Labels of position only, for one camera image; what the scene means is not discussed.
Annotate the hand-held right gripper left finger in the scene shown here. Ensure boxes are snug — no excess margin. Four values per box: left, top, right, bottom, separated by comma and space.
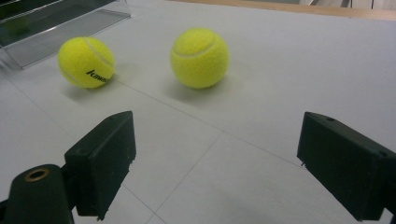
64, 110, 137, 221

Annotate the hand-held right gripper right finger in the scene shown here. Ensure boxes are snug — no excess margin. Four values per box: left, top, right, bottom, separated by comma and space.
296, 111, 396, 222

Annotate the yellow tennis ball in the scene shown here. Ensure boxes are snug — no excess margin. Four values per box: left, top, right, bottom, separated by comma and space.
169, 27, 231, 90
57, 36, 116, 90

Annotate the clear plastic tray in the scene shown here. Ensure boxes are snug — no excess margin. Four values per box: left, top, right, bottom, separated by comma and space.
0, 0, 132, 70

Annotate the white table cover sheet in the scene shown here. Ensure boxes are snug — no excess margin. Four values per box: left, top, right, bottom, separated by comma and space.
0, 0, 396, 224

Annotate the wooden table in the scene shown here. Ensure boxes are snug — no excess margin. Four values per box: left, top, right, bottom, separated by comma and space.
167, 0, 396, 22

